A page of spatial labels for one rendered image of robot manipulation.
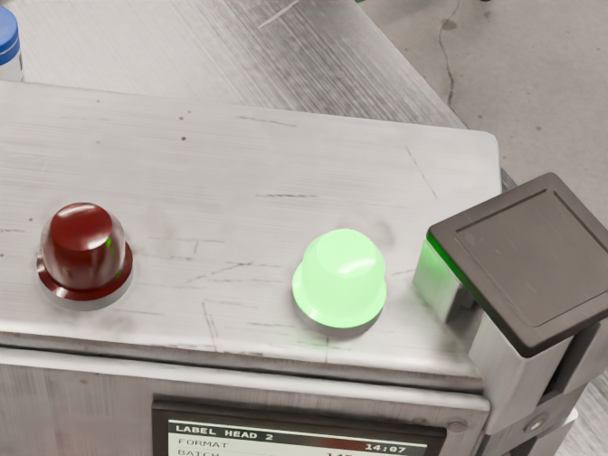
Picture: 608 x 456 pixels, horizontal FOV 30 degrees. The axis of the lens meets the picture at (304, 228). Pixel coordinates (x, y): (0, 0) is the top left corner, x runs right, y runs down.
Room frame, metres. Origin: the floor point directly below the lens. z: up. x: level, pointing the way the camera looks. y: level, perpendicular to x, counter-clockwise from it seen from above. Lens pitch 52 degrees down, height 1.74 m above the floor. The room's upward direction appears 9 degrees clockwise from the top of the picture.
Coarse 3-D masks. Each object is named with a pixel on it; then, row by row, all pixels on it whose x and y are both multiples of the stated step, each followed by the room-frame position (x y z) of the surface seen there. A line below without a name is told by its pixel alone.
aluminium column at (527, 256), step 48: (528, 192) 0.21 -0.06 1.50; (432, 240) 0.19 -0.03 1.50; (480, 240) 0.19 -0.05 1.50; (528, 240) 0.19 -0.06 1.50; (576, 240) 0.19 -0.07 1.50; (432, 288) 0.18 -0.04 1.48; (480, 288) 0.17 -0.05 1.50; (528, 288) 0.17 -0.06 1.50; (576, 288) 0.18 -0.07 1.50; (480, 336) 0.17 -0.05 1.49; (528, 336) 0.16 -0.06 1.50; (576, 336) 0.18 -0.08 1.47; (528, 384) 0.16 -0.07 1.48; (576, 384) 0.17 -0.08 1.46; (480, 432) 0.16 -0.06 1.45
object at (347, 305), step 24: (336, 240) 0.18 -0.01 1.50; (360, 240) 0.18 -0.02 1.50; (312, 264) 0.18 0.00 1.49; (336, 264) 0.18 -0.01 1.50; (360, 264) 0.18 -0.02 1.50; (384, 264) 0.18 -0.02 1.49; (312, 288) 0.17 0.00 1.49; (336, 288) 0.17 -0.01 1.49; (360, 288) 0.17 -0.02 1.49; (384, 288) 0.18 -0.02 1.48; (312, 312) 0.17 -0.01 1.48; (336, 312) 0.17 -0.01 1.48; (360, 312) 0.17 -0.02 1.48; (336, 336) 0.17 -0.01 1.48
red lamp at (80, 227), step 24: (72, 216) 0.18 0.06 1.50; (96, 216) 0.18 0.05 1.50; (48, 240) 0.17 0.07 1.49; (72, 240) 0.17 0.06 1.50; (96, 240) 0.17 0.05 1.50; (120, 240) 0.18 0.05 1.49; (48, 264) 0.17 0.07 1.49; (72, 264) 0.17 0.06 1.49; (96, 264) 0.17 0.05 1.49; (120, 264) 0.17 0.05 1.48; (48, 288) 0.17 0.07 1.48; (72, 288) 0.16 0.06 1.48; (96, 288) 0.17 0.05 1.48; (120, 288) 0.17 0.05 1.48
